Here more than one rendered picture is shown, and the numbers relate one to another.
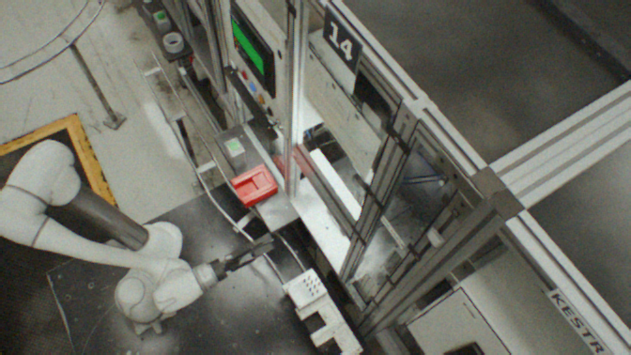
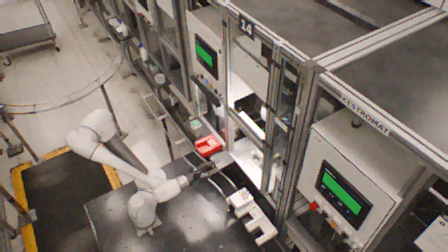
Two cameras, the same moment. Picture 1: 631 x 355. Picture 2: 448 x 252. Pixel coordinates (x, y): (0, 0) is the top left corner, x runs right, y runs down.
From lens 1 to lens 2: 0.68 m
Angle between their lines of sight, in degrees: 16
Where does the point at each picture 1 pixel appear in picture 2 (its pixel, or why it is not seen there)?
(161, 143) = (148, 147)
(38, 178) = (96, 123)
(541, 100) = (336, 40)
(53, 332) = not seen: outside the picture
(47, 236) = (99, 151)
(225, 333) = (192, 234)
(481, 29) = (308, 19)
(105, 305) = (119, 221)
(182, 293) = (169, 188)
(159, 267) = (155, 181)
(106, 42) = (116, 94)
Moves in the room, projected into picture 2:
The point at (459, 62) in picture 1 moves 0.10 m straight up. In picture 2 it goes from (299, 30) to (302, 9)
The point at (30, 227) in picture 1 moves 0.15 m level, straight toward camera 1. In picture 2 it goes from (91, 146) to (110, 157)
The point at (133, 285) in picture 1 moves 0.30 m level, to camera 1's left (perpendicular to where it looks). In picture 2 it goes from (139, 197) to (94, 195)
